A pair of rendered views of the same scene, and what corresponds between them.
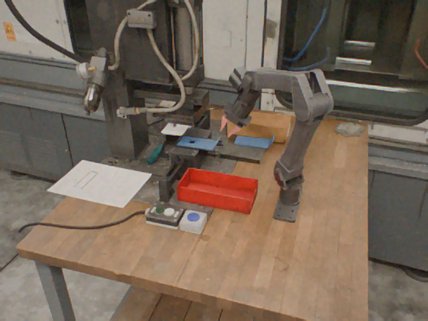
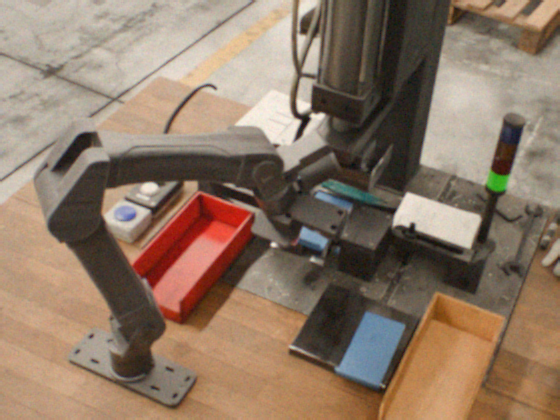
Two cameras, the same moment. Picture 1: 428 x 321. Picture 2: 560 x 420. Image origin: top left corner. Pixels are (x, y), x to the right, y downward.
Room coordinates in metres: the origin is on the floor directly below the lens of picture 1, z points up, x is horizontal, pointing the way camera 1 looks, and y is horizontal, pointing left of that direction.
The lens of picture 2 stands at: (1.44, -1.00, 1.96)
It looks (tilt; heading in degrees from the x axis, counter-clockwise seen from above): 41 degrees down; 93
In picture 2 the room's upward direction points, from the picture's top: 6 degrees clockwise
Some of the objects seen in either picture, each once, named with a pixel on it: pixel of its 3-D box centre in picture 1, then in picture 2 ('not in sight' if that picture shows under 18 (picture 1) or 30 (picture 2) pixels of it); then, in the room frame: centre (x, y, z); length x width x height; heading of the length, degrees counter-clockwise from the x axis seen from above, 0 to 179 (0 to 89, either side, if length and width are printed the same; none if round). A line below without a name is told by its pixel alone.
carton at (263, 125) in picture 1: (258, 126); (444, 374); (1.60, -0.19, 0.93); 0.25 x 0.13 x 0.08; 72
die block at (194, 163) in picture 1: (192, 151); (332, 232); (1.38, 0.08, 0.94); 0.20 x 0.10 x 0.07; 162
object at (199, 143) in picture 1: (199, 140); (318, 217); (1.36, 0.05, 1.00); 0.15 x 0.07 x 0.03; 72
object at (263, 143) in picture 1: (254, 139); (371, 346); (1.48, -0.17, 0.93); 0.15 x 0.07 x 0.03; 75
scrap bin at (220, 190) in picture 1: (217, 189); (191, 254); (1.14, -0.01, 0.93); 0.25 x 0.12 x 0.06; 72
